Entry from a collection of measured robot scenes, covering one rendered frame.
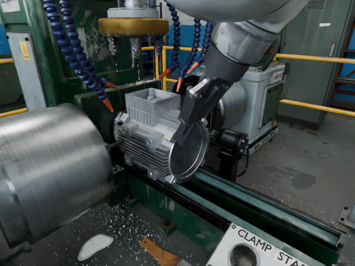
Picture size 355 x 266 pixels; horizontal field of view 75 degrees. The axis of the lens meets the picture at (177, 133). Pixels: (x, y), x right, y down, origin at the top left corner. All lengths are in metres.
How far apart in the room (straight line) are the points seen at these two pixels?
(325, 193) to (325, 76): 2.73
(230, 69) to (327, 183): 0.72
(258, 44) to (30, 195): 0.42
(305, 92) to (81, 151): 3.40
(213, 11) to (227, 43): 0.18
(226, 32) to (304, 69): 3.27
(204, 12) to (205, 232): 0.52
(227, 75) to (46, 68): 0.53
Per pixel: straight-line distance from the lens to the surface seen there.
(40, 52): 0.76
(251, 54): 0.38
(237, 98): 0.86
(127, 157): 0.67
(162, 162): 0.57
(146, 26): 0.59
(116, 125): 0.74
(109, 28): 0.61
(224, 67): 0.39
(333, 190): 0.99
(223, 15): 0.20
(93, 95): 0.69
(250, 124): 1.00
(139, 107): 0.63
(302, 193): 0.92
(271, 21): 0.36
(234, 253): 0.32
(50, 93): 0.78
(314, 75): 3.60
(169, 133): 0.55
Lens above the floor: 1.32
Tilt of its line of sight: 25 degrees down
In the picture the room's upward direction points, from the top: straight up
